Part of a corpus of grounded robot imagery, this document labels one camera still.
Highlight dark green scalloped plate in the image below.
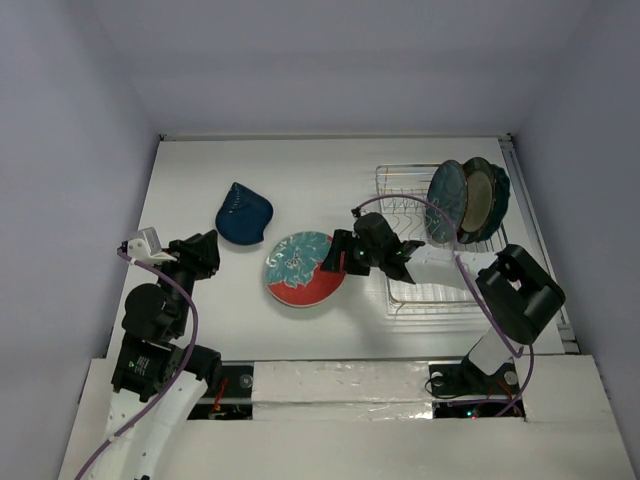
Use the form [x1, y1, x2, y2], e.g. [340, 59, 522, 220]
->
[478, 164, 511, 241]

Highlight dark rimmed beige plate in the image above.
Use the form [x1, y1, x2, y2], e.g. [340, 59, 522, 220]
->
[457, 157, 496, 244]

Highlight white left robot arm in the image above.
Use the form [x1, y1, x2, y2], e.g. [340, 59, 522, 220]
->
[90, 228, 222, 479]

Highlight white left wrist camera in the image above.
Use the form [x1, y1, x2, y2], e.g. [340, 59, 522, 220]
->
[118, 227, 177, 266]

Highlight wire dish rack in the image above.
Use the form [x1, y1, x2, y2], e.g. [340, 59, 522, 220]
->
[376, 162, 509, 307]

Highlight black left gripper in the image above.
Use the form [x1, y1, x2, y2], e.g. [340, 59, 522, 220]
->
[152, 227, 220, 333]

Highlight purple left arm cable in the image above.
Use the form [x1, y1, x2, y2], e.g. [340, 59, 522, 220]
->
[74, 247, 201, 480]

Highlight dark teal patterned plate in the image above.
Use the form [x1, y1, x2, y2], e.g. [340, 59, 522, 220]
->
[425, 160, 468, 244]

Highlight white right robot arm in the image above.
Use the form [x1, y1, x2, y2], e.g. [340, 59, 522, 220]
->
[321, 213, 566, 400]

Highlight light green flower plate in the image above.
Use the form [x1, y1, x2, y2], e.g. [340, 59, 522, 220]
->
[273, 296, 331, 309]

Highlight dark blue leaf-shaped plate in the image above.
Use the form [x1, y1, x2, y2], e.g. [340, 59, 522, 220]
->
[215, 182, 274, 246]

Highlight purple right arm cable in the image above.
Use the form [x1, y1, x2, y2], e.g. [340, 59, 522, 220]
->
[349, 194, 535, 419]

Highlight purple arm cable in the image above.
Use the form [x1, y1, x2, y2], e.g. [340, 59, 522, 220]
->
[74, 247, 201, 480]
[349, 194, 535, 419]

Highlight red and teal floral plate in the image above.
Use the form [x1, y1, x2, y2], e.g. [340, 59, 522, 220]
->
[263, 231, 346, 302]

